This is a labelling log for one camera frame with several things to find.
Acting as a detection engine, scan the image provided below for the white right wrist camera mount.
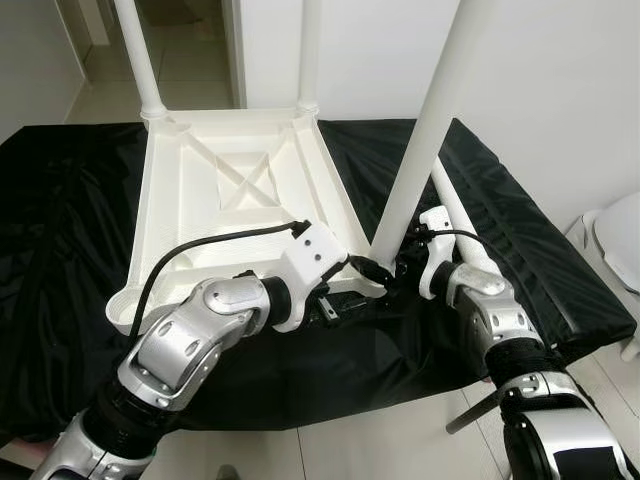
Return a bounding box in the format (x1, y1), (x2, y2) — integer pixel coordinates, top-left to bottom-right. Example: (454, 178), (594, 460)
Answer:
(415, 205), (461, 299)

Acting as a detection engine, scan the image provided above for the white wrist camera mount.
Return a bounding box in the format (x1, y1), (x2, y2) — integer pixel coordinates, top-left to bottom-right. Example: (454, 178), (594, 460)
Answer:
(415, 205), (461, 299)
(272, 222), (351, 333)

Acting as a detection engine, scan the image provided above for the black tablecloth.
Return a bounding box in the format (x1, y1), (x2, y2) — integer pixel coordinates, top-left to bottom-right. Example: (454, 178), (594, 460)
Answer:
(0, 118), (638, 441)

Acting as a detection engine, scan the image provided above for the black metal table leg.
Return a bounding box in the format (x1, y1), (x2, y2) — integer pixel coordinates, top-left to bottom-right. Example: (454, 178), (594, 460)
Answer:
(445, 390), (501, 433)

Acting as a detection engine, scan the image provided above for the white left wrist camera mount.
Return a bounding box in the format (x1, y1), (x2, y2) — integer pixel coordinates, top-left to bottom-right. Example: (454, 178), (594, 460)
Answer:
(272, 222), (351, 333)

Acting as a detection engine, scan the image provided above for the white plastic table leg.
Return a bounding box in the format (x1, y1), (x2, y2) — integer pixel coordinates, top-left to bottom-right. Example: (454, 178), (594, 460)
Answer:
(112, 0), (169, 121)
(297, 0), (321, 113)
(368, 0), (496, 266)
(428, 165), (501, 276)

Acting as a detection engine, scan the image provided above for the white plastic table top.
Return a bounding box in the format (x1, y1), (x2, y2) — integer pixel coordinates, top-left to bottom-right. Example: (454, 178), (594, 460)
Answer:
(105, 105), (386, 336)

